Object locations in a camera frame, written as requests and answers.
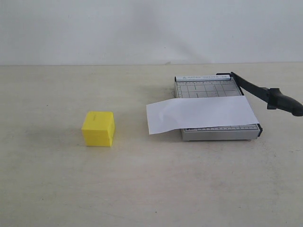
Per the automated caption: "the yellow foam cube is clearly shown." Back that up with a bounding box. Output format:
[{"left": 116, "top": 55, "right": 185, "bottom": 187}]
[{"left": 81, "top": 111, "right": 116, "bottom": 147}]

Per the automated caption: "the black cutter blade lever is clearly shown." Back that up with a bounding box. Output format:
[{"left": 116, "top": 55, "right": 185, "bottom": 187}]
[{"left": 230, "top": 72, "right": 303, "bottom": 117}]

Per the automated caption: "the white paper sheet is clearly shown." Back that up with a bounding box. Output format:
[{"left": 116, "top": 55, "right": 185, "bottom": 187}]
[{"left": 146, "top": 96, "right": 259, "bottom": 135}]

